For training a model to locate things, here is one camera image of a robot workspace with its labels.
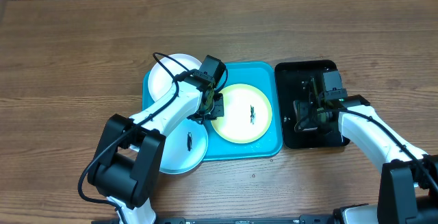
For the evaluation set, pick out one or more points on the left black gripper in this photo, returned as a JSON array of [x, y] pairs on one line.
[[217, 111]]

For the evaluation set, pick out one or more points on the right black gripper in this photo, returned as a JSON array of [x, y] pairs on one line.
[[304, 115]]

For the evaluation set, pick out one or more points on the green scouring sponge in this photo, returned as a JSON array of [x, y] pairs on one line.
[[309, 123]]

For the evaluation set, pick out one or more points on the yellow-green rimmed plate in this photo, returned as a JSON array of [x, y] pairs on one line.
[[247, 114]]

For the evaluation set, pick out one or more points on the white round plate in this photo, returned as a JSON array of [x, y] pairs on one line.
[[159, 82]]

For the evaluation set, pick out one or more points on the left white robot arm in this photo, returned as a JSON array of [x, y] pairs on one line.
[[126, 162]]

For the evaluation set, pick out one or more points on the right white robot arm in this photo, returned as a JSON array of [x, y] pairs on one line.
[[408, 185]]

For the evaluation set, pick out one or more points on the black rectangular water tray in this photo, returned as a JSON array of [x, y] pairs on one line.
[[303, 81]]

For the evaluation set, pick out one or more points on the teal plastic serving tray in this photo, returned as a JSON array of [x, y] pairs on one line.
[[261, 76]]

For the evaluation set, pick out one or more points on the light blue round plate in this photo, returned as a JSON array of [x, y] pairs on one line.
[[184, 149]]

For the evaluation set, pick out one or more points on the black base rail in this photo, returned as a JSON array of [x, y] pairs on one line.
[[302, 219]]

